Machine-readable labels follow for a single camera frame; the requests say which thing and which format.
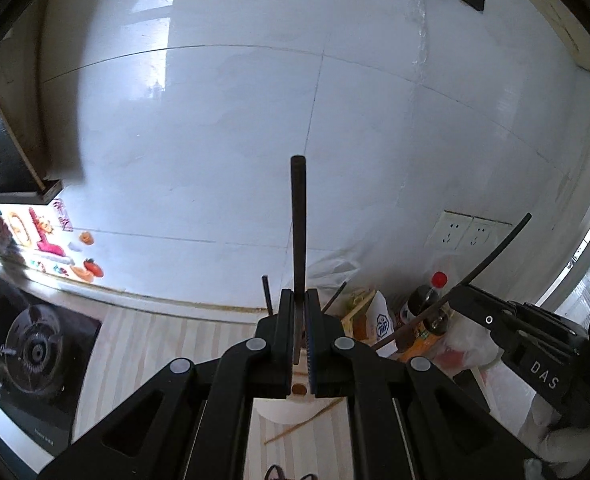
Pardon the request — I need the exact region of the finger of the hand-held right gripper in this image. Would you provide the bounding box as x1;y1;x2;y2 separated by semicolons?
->
449;284;523;347

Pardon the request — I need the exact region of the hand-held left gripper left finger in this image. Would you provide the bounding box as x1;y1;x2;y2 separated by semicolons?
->
40;288;296;480

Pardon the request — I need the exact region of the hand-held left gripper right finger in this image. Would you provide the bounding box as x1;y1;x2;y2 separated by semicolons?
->
305;288;556;480

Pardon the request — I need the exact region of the dark wooden chopstick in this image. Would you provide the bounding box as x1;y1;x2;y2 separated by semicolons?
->
372;212;532;349
290;156;307;366
261;275;275;317
323;282;347;314

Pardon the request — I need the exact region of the white utensil container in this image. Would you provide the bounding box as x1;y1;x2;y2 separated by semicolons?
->
250;330;354;423

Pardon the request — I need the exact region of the white plastic bag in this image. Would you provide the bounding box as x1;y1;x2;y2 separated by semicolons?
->
442;310;590;463

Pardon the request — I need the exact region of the yellow carton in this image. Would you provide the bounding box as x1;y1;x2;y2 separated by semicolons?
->
340;287;377;342

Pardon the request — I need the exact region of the red item in bag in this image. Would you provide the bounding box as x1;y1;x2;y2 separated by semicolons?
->
437;350;476;369

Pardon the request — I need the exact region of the dark sauce bottle red cap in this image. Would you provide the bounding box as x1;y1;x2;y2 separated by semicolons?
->
397;271;450;352

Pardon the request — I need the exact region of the white bag blue logo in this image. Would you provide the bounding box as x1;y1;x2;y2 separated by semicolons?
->
369;292;394;344

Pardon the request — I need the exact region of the clear plastic bag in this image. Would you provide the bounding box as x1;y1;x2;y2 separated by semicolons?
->
305;257;361;307

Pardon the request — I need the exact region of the light wooden chopstick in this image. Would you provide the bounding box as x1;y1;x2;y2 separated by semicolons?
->
264;400;344;445

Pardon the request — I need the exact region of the striped table mat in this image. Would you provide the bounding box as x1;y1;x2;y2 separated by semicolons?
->
72;305;356;480

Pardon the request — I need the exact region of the black cat knit coaster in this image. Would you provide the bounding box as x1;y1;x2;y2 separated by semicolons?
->
265;464;319;480

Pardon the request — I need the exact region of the black gas stove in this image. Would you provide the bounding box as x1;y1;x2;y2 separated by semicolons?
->
0;270;103;431

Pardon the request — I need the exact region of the black range hood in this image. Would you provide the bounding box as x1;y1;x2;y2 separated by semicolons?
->
0;75;64;206

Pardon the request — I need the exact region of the white wall socket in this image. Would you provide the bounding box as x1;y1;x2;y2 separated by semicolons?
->
462;217;498;252
424;210;473;251

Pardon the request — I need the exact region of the group of colourful wall decorations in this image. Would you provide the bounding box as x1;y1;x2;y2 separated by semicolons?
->
0;199;106;286

